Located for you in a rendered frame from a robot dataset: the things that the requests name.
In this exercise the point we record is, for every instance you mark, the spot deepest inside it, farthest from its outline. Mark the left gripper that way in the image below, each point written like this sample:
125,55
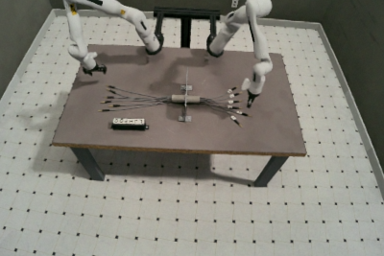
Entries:
251,98

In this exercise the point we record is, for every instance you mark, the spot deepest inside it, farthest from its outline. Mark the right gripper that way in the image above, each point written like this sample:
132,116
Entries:
96,68

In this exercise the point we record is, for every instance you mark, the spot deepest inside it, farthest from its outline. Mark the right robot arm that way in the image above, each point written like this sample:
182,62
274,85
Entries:
109,7

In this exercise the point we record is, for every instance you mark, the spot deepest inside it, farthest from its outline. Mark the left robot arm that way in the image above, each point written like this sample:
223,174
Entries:
247,14

